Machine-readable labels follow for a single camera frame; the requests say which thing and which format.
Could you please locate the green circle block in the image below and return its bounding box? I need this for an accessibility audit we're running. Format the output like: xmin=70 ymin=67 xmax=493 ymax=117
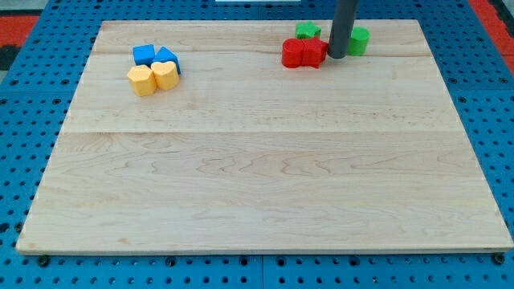
xmin=348 ymin=26 xmax=371 ymax=56

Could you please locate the red circle block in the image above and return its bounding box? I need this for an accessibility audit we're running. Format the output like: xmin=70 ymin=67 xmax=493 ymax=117
xmin=281 ymin=38 xmax=304 ymax=68

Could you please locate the red star block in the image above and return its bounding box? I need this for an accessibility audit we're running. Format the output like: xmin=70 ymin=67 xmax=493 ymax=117
xmin=301 ymin=37 xmax=328 ymax=68

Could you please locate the green star block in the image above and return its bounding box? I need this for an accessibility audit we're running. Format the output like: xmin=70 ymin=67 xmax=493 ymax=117
xmin=295 ymin=22 xmax=321 ymax=39

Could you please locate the light wooden board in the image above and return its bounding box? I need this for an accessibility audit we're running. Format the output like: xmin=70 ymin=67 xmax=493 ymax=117
xmin=16 ymin=19 xmax=513 ymax=255

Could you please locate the yellow heart block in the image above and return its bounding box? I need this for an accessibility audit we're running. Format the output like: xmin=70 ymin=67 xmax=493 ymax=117
xmin=151 ymin=61 xmax=180 ymax=91

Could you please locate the yellow hexagon block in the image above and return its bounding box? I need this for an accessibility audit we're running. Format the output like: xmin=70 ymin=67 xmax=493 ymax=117
xmin=127 ymin=65 xmax=157 ymax=97

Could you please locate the blue triangle block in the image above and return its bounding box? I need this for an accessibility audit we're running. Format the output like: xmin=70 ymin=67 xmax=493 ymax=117
xmin=153 ymin=47 xmax=182 ymax=75

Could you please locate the blue cube block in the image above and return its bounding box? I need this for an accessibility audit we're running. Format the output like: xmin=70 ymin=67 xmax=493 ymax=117
xmin=133 ymin=44 xmax=155 ymax=66

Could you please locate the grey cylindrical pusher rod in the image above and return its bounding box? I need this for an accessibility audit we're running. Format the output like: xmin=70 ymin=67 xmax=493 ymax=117
xmin=328 ymin=0 xmax=359 ymax=59

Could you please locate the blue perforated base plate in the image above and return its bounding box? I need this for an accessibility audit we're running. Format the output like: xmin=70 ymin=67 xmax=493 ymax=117
xmin=1 ymin=0 xmax=513 ymax=288

